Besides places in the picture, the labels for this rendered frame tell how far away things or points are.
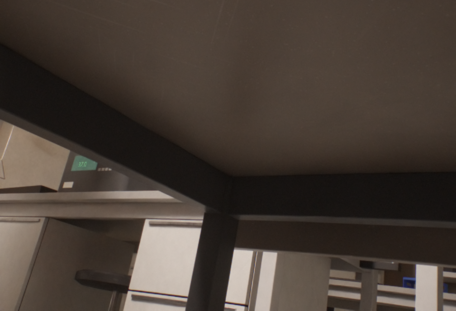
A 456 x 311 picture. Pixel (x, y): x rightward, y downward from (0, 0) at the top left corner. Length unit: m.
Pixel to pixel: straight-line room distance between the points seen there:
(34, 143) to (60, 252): 3.16
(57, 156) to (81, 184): 3.35
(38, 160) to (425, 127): 5.21
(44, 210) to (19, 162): 3.04
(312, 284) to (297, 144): 1.45
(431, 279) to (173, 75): 1.07
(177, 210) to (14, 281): 0.85
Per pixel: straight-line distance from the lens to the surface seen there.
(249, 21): 0.42
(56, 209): 2.45
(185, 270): 1.86
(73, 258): 2.59
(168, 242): 1.94
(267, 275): 1.66
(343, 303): 4.22
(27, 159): 5.58
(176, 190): 0.73
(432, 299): 1.47
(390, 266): 2.21
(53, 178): 5.74
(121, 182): 2.26
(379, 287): 3.36
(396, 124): 0.57
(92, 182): 2.38
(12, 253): 2.59
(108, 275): 2.23
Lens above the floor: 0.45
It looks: 20 degrees up
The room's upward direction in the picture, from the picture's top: 10 degrees clockwise
